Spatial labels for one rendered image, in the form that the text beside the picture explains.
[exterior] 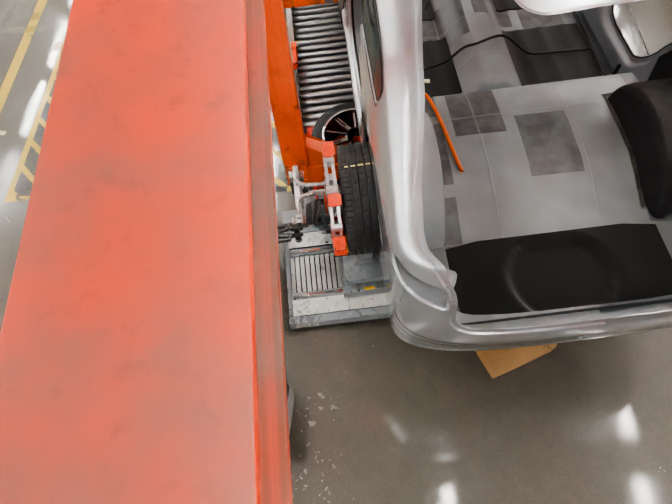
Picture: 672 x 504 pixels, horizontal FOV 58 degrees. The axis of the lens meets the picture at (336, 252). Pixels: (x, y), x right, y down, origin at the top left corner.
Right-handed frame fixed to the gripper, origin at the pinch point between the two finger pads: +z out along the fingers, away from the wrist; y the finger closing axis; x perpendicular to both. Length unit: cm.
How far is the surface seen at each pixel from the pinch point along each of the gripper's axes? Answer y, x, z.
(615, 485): 145, -84, 163
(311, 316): 18, -75, -1
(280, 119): -60, 32, -2
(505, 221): 17, 9, 117
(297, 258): -30, -77, -8
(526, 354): 61, -83, 135
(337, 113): -124, -33, 34
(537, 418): 102, -84, 130
